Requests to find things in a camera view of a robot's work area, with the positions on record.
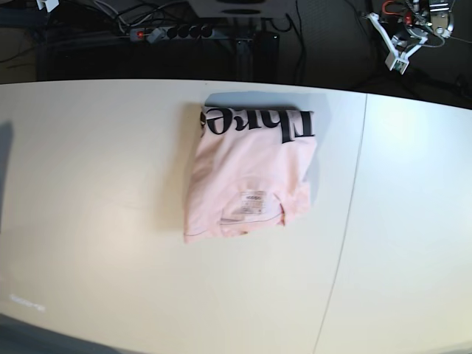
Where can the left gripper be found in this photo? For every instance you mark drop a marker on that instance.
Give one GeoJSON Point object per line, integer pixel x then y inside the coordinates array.
{"type": "Point", "coordinates": [405, 33]}

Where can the pink T-shirt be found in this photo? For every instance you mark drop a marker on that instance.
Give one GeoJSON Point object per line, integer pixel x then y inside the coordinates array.
{"type": "Point", "coordinates": [250, 171]}

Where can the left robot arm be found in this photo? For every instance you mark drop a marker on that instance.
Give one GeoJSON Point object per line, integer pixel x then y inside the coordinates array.
{"type": "Point", "coordinates": [396, 7]}

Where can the black power adapter box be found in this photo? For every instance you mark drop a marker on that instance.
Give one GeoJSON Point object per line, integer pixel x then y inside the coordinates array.
{"type": "Point", "coordinates": [266, 43]}

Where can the white box with oval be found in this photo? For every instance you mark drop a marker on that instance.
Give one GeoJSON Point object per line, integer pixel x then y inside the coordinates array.
{"type": "Point", "coordinates": [242, 8]}

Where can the black power strip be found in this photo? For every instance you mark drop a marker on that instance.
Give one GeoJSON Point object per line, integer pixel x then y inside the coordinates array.
{"type": "Point", "coordinates": [163, 33]}

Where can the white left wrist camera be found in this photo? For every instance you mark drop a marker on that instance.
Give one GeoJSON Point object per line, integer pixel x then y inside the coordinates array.
{"type": "Point", "coordinates": [394, 63]}

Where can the aluminium table leg post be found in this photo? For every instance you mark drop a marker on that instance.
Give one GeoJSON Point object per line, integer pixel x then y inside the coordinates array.
{"type": "Point", "coordinates": [243, 60]}

